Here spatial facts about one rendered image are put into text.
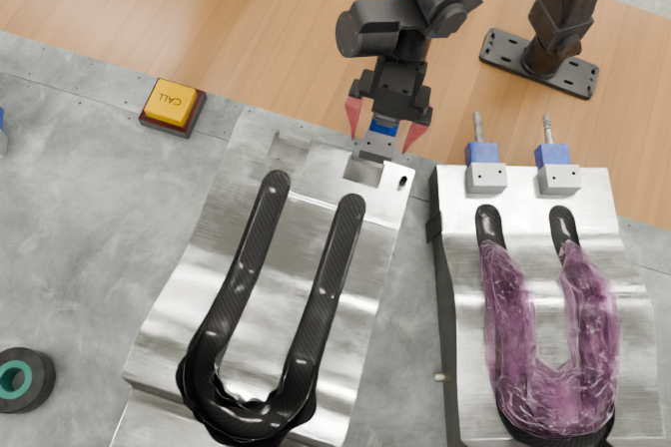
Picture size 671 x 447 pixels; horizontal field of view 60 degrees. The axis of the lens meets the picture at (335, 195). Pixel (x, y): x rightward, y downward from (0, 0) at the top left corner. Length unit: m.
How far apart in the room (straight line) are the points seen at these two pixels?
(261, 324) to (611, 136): 0.66
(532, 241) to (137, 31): 0.72
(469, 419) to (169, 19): 0.78
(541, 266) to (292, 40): 0.54
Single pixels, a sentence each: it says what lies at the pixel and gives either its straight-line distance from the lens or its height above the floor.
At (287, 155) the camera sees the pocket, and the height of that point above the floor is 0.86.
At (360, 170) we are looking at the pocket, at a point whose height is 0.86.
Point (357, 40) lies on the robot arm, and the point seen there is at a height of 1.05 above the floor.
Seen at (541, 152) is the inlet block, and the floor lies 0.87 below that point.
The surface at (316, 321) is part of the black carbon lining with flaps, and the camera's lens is 0.74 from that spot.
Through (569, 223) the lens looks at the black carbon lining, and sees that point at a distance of 0.91.
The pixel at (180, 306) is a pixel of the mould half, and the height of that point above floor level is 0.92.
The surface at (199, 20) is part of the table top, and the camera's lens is 1.06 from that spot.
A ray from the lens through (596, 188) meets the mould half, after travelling 0.94.
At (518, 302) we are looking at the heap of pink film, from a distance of 0.77.
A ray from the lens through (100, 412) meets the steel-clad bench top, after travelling 0.87.
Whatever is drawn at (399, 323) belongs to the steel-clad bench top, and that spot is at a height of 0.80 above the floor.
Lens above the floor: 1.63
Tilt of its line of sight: 68 degrees down
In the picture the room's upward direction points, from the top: 10 degrees clockwise
